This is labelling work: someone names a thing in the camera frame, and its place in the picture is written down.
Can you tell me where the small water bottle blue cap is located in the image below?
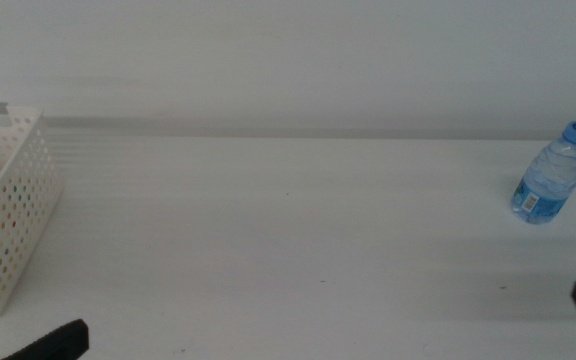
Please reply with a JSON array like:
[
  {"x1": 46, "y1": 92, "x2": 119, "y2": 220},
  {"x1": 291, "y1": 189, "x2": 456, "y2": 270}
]
[{"x1": 510, "y1": 120, "x2": 576, "y2": 225}]

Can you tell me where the white perforated plastic basket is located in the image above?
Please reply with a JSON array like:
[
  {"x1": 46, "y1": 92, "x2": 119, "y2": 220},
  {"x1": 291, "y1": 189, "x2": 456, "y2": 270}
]
[{"x1": 0, "y1": 104, "x2": 64, "y2": 319}]

